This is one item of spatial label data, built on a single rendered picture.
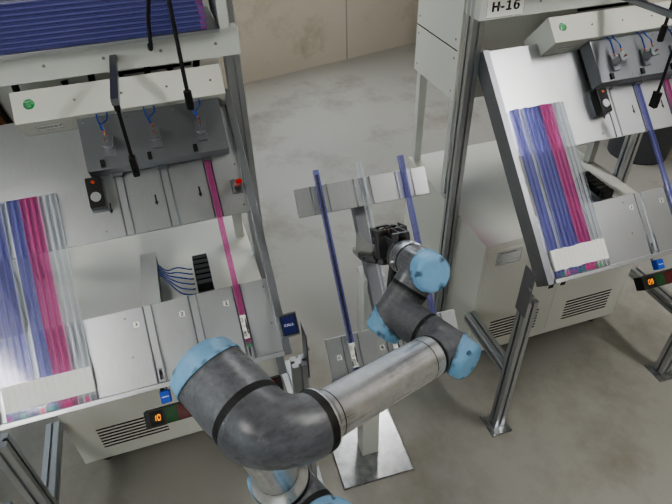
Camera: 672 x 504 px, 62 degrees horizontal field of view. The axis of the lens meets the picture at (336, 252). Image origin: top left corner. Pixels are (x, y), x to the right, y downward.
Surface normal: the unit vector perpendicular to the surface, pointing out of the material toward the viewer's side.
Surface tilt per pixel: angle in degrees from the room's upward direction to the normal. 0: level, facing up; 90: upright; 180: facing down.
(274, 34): 90
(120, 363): 44
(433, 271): 64
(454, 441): 0
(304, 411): 22
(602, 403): 0
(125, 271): 0
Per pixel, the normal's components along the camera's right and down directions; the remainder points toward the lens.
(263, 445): 0.07, 0.16
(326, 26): 0.50, 0.54
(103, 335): 0.20, -0.14
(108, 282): -0.03, -0.77
